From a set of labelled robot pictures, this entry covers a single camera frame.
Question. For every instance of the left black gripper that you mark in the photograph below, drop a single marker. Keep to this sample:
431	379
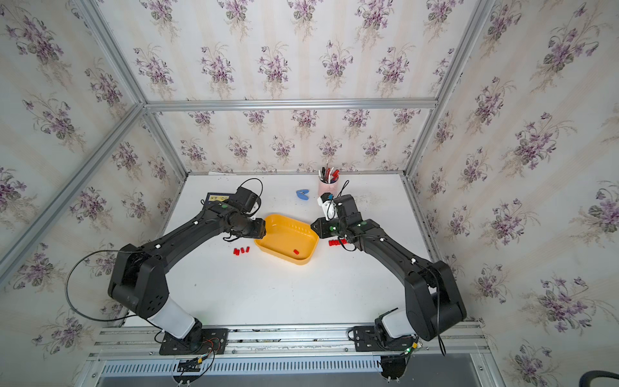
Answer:
260	229

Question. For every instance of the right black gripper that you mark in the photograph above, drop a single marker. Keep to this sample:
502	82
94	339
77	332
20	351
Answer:
321	230

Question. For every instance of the yellow plastic storage box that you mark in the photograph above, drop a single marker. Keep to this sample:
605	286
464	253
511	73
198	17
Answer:
283	235

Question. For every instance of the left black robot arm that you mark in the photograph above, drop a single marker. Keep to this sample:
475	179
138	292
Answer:
139	278

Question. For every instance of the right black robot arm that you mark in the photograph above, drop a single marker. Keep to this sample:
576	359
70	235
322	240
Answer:
433	303

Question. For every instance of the pink pen cup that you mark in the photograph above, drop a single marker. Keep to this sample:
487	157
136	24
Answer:
328	180

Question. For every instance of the blue plastic clip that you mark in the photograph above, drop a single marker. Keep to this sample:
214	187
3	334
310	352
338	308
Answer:
303	194

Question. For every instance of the dark blue notebook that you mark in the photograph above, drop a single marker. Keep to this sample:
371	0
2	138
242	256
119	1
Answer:
217	197

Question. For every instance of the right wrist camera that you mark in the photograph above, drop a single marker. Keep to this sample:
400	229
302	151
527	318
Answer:
339	207

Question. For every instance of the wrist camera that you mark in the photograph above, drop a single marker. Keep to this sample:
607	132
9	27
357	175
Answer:
245	201
339	207

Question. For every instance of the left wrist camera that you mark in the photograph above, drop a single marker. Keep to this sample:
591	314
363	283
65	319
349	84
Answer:
245	201

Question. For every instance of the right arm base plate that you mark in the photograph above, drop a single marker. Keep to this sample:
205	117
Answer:
376	339

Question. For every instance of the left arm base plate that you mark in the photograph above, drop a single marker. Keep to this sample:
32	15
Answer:
210	339

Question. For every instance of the aluminium front rail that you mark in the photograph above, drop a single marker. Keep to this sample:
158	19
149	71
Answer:
269	350

